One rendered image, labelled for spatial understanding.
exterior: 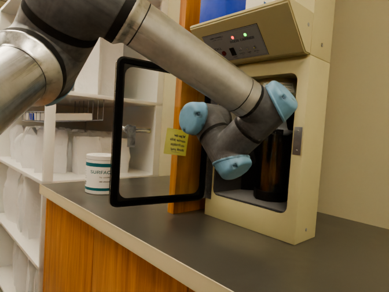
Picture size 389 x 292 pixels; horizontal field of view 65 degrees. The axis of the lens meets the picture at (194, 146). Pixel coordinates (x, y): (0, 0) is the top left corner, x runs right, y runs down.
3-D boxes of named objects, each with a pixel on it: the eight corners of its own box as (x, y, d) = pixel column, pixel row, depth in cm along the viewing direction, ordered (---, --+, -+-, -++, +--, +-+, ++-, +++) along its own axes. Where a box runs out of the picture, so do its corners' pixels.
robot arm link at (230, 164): (252, 149, 58) (224, 108, 64) (215, 183, 64) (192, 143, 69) (272, 152, 64) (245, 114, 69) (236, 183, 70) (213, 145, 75)
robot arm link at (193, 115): (186, 144, 68) (171, 116, 72) (219, 145, 76) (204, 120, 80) (205, 120, 64) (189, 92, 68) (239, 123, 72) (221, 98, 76)
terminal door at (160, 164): (204, 200, 97) (212, 73, 95) (109, 208, 81) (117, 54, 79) (202, 199, 98) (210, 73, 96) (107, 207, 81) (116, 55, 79)
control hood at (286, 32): (213, 68, 97) (216, 36, 97) (311, 54, 74) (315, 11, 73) (186, 61, 90) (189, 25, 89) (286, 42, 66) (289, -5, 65)
